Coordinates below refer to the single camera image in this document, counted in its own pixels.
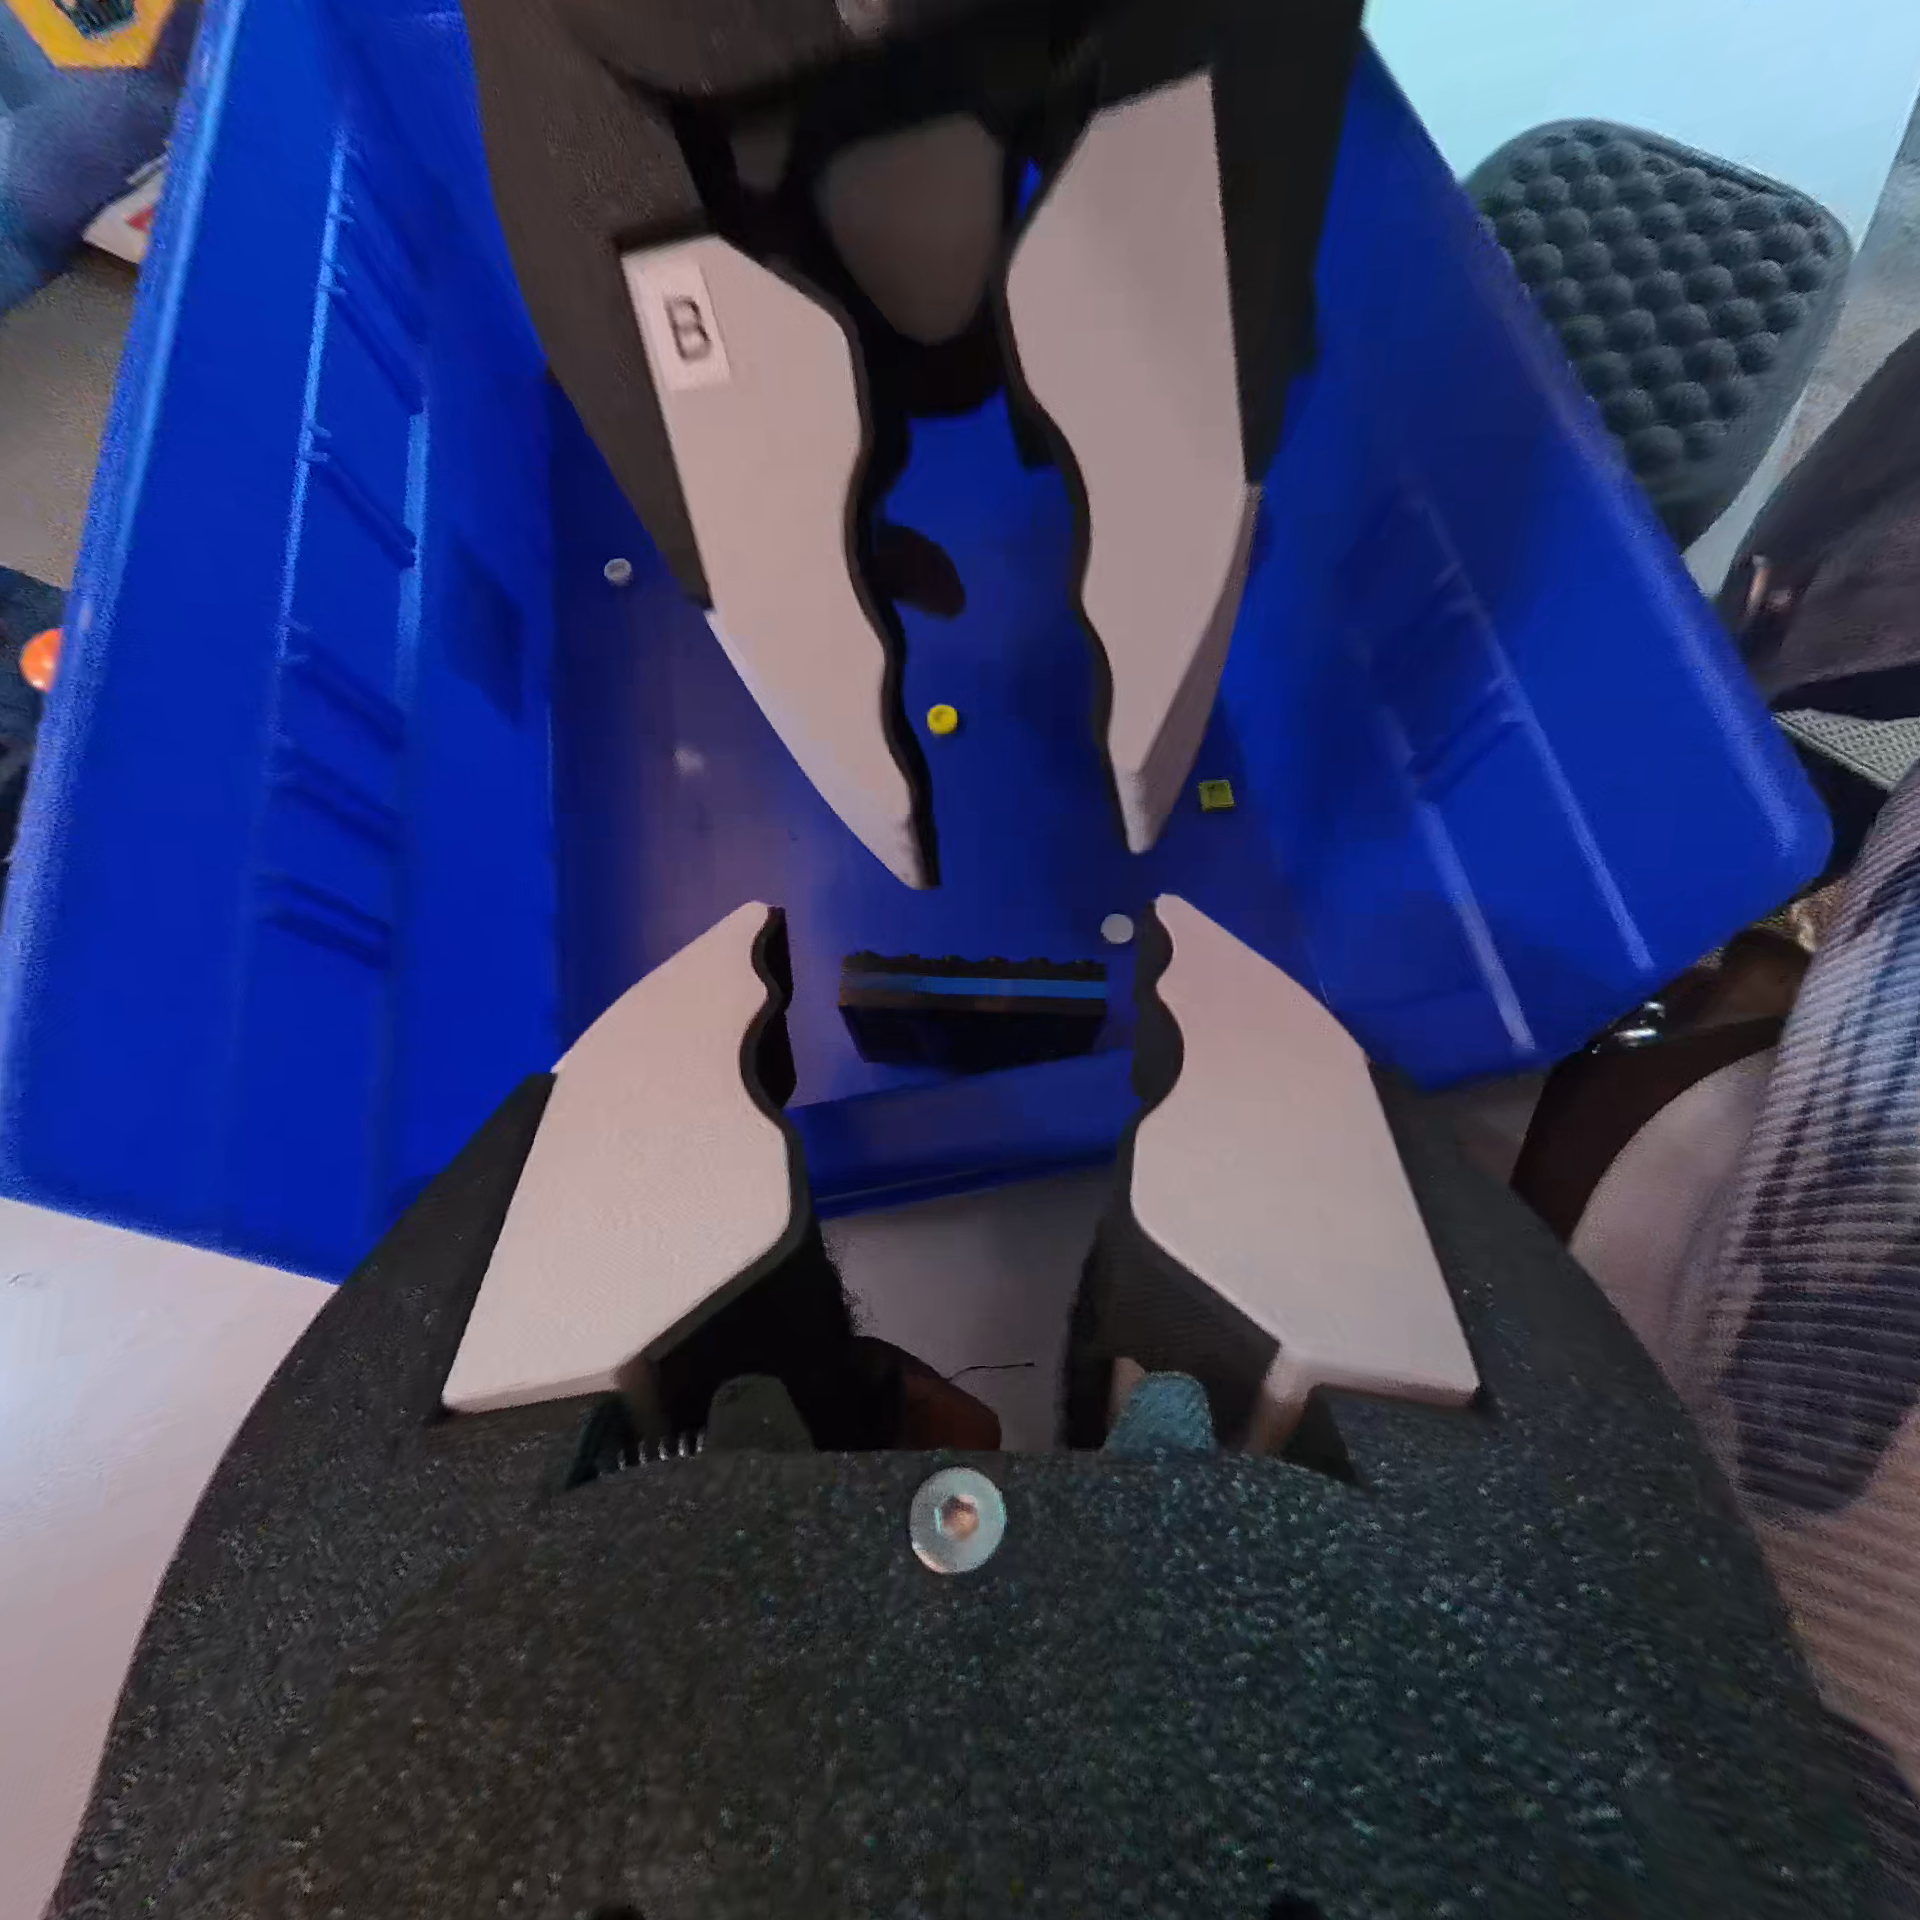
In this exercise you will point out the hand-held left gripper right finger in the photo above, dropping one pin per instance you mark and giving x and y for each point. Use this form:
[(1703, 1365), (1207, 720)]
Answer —
[(1291, 1202)]

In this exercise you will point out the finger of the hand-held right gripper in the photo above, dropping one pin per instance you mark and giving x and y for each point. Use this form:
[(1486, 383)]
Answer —
[(765, 495), (1156, 452)]

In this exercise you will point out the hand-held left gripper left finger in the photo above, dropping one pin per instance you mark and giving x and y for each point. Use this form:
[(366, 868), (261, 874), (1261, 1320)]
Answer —
[(629, 1184)]

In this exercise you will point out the black blue brick plate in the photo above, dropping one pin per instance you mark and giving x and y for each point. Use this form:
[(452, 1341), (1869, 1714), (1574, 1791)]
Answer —
[(975, 1008)]

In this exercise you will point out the blue plastic bin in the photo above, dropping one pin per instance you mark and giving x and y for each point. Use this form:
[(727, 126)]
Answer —
[(300, 751)]

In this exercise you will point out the person's leg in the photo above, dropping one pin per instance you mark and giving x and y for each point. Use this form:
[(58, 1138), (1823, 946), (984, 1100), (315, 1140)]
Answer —
[(1664, 1214)]

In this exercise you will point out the instruction booklet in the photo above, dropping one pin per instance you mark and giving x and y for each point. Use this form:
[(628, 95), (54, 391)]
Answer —
[(130, 224)]

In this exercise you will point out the black dimpled pad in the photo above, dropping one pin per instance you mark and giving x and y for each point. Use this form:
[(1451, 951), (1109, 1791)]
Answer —
[(1652, 301)]

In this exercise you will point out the blue toy set box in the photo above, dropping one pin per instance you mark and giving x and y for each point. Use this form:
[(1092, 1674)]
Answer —
[(90, 38)]

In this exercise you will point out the dark bag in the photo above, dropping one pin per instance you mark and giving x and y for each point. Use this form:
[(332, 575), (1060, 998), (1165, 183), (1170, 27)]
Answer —
[(1823, 571)]

